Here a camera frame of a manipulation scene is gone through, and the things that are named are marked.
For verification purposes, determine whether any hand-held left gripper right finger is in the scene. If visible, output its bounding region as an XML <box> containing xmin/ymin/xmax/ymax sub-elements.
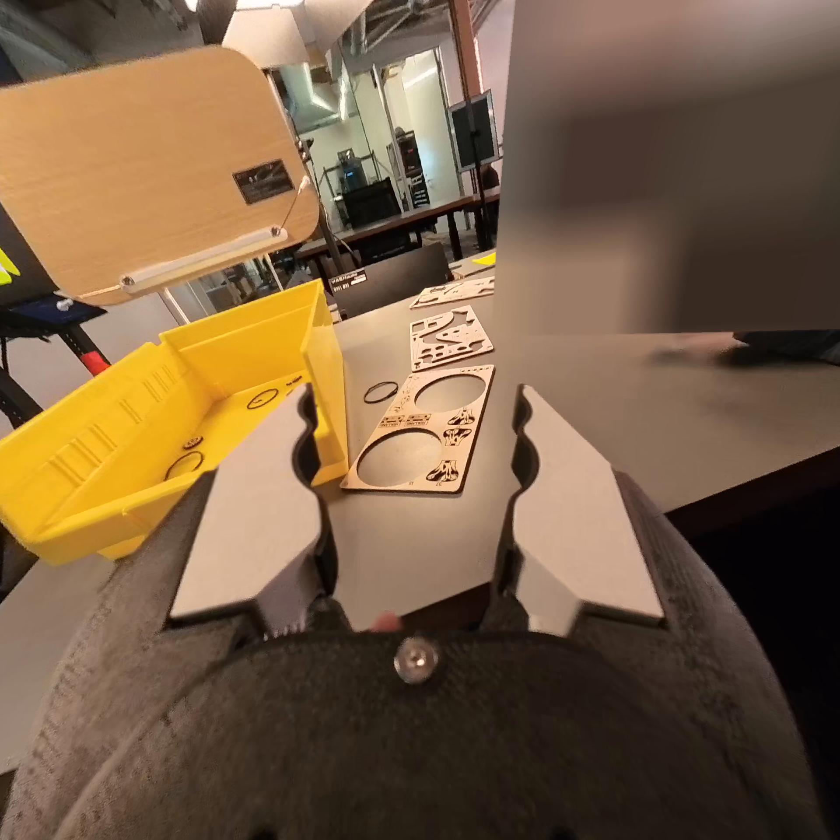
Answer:
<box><xmin>493</xmin><ymin>382</ymin><xmax>666</xmax><ymax>637</ymax></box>

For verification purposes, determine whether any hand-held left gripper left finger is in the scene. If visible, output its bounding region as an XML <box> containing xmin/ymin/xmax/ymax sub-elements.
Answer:
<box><xmin>168</xmin><ymin>382</ymin><xmax>339</xmax><ymax>644</ymax></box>

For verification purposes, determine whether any wooden sheet with round holes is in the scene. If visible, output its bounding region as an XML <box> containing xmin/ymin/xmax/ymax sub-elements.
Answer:
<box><xmin>339</xmin><ymin>364</ymin><xmax>496</xmax><ymax>494</ymax></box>

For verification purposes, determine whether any wooden sheet with curved cutouts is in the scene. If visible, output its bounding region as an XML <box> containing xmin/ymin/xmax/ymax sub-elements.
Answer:
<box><xmin>409</xmin><ymin>304</ymin><xmax>498</xmax><ymax>374</ymax></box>

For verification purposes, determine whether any yellow plastic bin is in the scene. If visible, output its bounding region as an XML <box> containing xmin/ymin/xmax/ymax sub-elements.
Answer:
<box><xmin>0</xmin><ymin>279</ymin><xmax>349</xmax><ymax>567</ymax></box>

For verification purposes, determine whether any black stand with red clip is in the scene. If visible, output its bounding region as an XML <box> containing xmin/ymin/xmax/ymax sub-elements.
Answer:
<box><xmin>0</xmin><ymin>322</ymin><xmax>112</xmax><ymax>434</ymax></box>

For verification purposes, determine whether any wooden sheet with rectangular cutouts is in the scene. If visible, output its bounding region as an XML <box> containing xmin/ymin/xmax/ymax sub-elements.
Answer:
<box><xmin>409</xmin><ymin>276</ymin><xmax>496</xmax><ymax>311</ymax></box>

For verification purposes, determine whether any blue board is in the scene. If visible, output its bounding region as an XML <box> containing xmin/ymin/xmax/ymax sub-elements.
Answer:
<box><xmin>0</xmin><ymin>294</ymin><xmax>109</xmax><ymax>327</ymax></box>

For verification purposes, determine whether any long dark table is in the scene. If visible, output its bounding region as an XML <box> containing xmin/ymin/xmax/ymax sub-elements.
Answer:
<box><xmin>295</xmin><ymin>190</ymin><xmax>501</xmax><ymax>263</ymax></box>

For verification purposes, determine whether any black machine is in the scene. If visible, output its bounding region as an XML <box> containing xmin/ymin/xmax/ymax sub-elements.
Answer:
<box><xmin>322</xmin><ymin>147</ymin><xmax>403</xmax><ymax>229</ymax></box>

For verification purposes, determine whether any black panel with yellow marks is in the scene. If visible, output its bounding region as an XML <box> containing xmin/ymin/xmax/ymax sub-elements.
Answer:
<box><xmin>0</xmin><ymin>197</ymin><xmax>60</xmax><ymax>309</ymax></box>

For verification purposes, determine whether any wooden board with black label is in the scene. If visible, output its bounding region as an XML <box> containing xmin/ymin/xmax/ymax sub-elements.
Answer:
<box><xmin>0</xmin><ymin>45</ymin><xmax>322</xmax><ymax>308</ymax></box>

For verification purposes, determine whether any black equipment rack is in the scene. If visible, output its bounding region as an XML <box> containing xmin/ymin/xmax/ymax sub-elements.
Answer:
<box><xmin>394</xmin><ymin>128</ymin><xmax>431</xmax><ymax>207</ymax></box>

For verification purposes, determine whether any monitor on stand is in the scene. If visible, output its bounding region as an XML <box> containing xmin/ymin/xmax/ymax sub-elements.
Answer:
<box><xmin>448</xmin><ymin>90</ymin><xmax>503</xmax><ymax>173</ymax></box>

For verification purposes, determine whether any silver ventilation duct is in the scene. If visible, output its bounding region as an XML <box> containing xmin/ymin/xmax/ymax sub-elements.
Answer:
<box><xmin>272</xmin><ymin>59</ymin><xmax>362</xmax><ymax>132</ymax></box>

